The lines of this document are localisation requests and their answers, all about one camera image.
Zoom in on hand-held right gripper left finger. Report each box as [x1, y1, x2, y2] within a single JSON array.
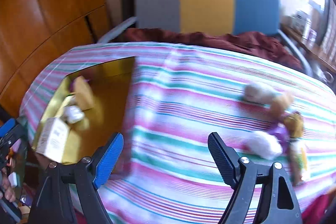
[[28, 132, 124, 224]]

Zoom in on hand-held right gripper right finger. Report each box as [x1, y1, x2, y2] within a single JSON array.
[[207, 132, 303, 224]]

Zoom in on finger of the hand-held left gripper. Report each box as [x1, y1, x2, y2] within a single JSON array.
[[0, 118, 26, 153]]

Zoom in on white carton box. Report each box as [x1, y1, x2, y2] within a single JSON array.
[[35, 118, 71, 163]]

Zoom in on purple snack packet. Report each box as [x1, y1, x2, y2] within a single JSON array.
[[269, 126, 290, 151]]

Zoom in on gold tin box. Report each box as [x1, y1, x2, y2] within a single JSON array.
[[31, 56, 137, 164]]

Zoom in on tan snack packet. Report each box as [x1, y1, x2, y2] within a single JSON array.
[[72, 76, 95, 110]]

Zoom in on beige bread packet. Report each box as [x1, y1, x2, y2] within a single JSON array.
[[243, 84, 273, 104]]

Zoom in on green yellow cracker packet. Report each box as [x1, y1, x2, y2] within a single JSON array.
[[287, 140, 309, 186]]

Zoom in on brown bread packet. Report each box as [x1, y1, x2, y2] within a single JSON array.
[[270, 94, 294, 115]]

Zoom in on golden snack packet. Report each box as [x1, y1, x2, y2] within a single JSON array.
[[285, 112, 305, 139]]

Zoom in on striped bed sheet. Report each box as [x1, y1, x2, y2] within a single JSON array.
[[20, 42, 336, 224]]

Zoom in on red cloth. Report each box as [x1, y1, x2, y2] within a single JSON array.
[[302, 193, 336, 224]]

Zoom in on wooden wardrobe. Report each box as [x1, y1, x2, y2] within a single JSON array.
[[0, 0, 112, 117]]

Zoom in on dark red blanket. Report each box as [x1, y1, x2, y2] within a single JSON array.
[[123, 28, 302, 71]]

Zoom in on wooden desk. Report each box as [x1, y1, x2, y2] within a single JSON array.
[[281, 25, 336, 75]]

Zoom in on grey yellow blue headboard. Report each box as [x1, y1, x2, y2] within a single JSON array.
[[134, 0, 280, 37]]

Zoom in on grey bed rail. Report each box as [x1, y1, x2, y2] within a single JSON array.
[[97, 17, 137, 43], [278, 30, 314, 76]]

